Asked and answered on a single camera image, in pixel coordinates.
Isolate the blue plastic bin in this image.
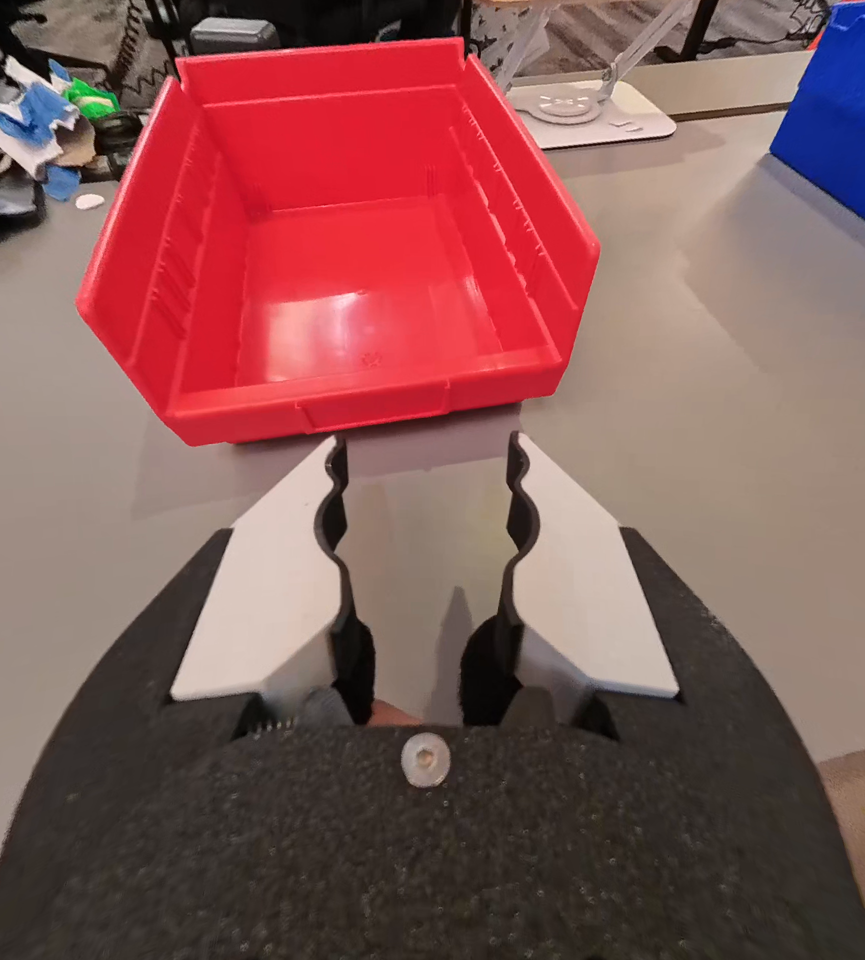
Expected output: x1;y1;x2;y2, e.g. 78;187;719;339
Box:
768;0;865;252

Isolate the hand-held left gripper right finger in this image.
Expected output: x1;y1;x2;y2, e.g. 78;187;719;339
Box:
462;431;681;725

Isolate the crumpled blue white packaging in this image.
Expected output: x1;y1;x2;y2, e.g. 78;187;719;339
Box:
0;58;83;202

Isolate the green crumpled object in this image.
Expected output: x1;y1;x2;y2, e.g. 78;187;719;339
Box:
65;78;120;119

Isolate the grey box device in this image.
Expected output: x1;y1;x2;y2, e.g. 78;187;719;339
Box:
191;18;278;55

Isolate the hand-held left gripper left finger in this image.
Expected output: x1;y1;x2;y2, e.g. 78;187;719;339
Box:
170;436;375;725

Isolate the white metal document stand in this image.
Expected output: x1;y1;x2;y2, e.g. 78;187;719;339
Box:
503;0;711;151

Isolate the red plastic bin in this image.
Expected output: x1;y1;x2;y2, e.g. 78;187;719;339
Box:
76;36;602;447

